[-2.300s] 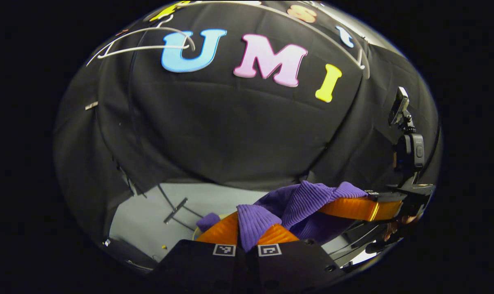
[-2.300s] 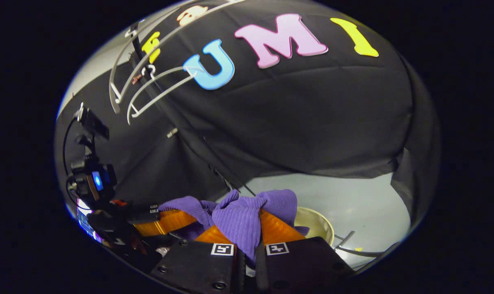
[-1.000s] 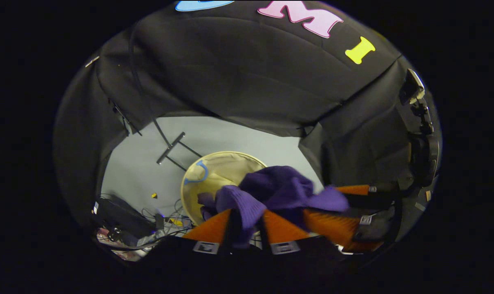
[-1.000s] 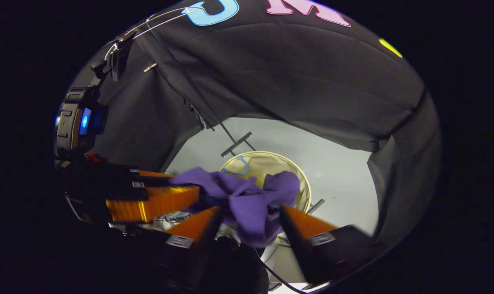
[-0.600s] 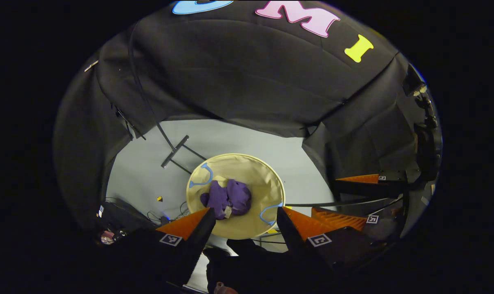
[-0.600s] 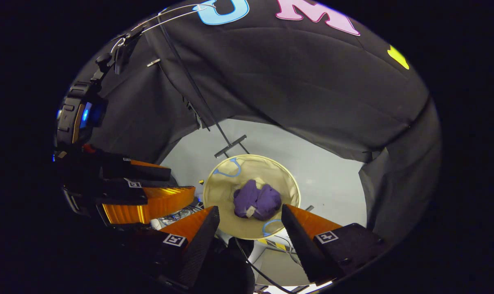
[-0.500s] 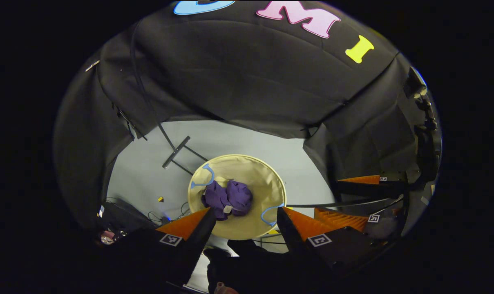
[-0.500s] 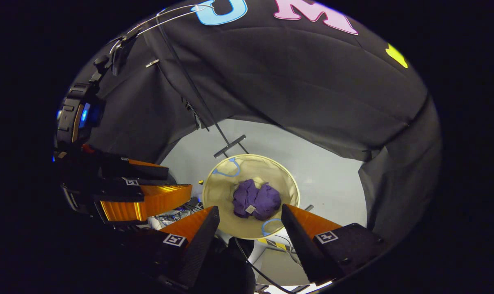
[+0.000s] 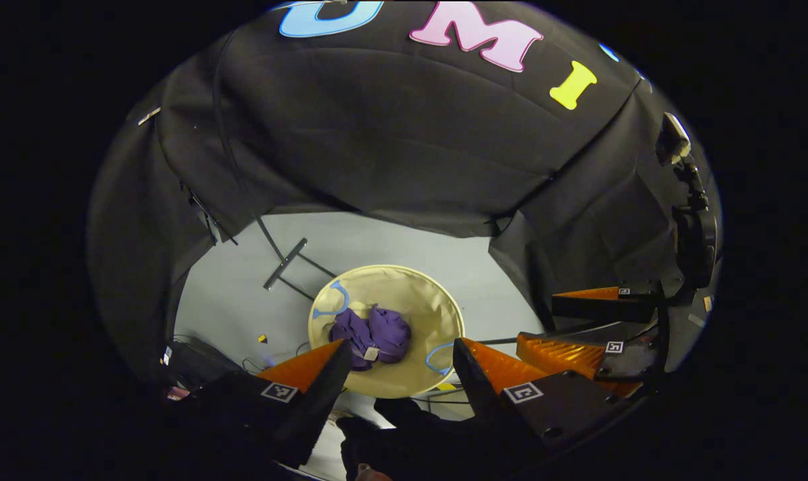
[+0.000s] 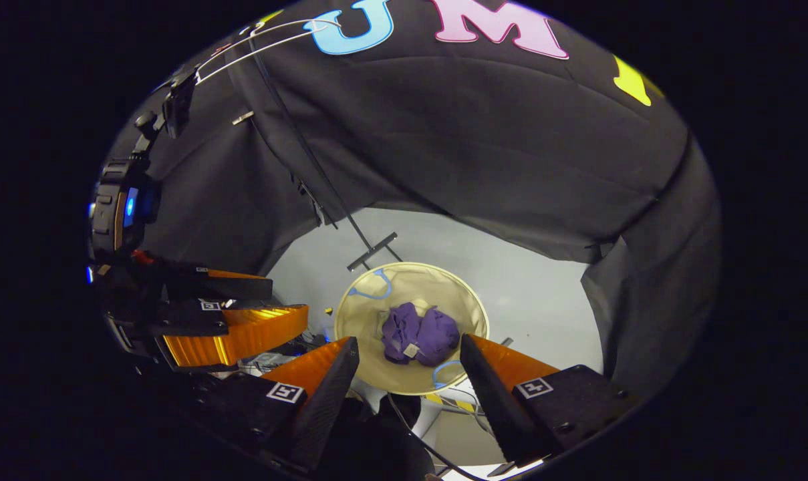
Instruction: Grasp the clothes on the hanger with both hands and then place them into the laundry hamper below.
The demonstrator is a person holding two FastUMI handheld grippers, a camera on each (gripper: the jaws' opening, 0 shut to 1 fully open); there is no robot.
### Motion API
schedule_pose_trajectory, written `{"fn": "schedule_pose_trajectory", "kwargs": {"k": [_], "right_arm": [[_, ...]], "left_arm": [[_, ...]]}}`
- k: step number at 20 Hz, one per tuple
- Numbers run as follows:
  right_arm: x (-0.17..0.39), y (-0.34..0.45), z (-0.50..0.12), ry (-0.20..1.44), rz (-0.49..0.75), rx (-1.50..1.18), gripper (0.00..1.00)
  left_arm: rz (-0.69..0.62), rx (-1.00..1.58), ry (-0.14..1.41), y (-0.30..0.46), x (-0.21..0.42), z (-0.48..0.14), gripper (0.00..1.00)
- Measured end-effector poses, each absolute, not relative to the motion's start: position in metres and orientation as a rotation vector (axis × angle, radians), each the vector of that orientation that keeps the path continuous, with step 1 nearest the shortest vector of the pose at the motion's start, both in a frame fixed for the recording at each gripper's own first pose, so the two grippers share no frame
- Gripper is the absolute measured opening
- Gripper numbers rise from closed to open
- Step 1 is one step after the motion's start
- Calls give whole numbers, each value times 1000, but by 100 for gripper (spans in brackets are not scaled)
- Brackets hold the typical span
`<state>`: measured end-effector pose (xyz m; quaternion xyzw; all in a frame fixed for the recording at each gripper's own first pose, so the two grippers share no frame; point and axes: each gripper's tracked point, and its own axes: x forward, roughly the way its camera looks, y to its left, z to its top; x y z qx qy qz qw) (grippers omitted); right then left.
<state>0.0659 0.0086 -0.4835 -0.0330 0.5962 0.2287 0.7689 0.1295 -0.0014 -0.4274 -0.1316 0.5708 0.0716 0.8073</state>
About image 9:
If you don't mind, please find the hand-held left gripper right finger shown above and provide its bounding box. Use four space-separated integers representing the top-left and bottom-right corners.
452 336 622 468

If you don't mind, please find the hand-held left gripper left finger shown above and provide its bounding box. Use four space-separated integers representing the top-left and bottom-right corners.
176 338 353 468

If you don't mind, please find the purple ribbed jacket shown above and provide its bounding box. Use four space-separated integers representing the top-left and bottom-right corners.
329 304 412 371

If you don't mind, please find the beige round laundry hamper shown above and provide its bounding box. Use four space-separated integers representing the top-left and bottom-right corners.
308 264 466 399

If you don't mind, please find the black clothes rack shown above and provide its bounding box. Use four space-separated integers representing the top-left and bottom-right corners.
253 214 341 303

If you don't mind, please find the dark floor equipment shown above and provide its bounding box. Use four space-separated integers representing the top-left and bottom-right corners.
160 334 244 402

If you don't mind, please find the black backdrop cloth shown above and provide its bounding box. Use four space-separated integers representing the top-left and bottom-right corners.
86 0 722 381

